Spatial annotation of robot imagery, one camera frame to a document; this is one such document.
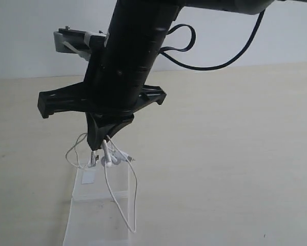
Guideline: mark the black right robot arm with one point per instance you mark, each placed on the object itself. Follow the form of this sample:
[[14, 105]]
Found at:
[[120, 60]]

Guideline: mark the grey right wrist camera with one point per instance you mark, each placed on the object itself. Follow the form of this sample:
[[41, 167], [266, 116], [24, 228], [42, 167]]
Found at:
[[82, 43]]

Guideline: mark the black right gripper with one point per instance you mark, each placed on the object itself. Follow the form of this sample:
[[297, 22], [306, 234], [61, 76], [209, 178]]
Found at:
[[96, 95]]

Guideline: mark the clear plastic storage box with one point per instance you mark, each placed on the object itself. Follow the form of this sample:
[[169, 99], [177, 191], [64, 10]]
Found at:
[[94, 218]]

